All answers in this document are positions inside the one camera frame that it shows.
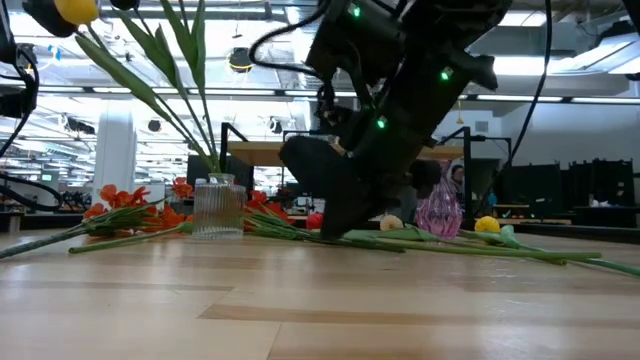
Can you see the black ceiling device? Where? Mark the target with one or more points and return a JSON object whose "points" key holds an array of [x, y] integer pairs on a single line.
{"points": [[154, 125], [274, 125], [240, 60]]}

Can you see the white round pillar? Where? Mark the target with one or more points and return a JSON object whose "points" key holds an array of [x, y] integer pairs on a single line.
{"points": [[114, 150]]}

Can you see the wooden shelf black frame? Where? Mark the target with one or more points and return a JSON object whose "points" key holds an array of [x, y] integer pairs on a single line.
{"points": [[255, 154]]}

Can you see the long ceiling light strip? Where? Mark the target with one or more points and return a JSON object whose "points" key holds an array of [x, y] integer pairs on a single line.
{"points": [[520, 98], [150, 90]]}

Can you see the black office partition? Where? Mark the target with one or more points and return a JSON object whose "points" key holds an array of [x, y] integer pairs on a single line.
{"points": [[600, 190]]}

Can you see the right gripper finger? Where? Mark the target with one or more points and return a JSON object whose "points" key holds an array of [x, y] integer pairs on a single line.
{"points": [[337, 215], [372, 204]]}

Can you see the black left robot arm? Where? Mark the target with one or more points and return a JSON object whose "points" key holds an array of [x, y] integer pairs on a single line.
{"points": [[6, 30]]}

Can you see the cream artificial tulip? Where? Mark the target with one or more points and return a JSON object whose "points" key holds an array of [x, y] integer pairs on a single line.
{"points": [[391, 222]]}

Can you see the clear ribbed glass vase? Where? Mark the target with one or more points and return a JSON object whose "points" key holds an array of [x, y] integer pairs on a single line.
{"points": [[219, 210]]}

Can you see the person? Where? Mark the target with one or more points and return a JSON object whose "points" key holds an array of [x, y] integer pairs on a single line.
{"points": [[456, 176]]}

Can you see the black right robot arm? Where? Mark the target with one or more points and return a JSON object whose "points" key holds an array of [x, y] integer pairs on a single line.
{"points": [[410, 50]]}

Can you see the orange artificial flower bunch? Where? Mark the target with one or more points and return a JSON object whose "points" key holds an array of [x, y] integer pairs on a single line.
{"points": [[120, 200], [260, 202]]}

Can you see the yellow artificial tulip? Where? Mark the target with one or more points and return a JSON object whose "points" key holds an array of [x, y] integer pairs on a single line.
{"points": [[77, 10], [487, 225]]}

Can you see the pink ribbed glass vase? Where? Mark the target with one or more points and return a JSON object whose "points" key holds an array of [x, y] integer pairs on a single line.
{"points": [[440, 217]]}

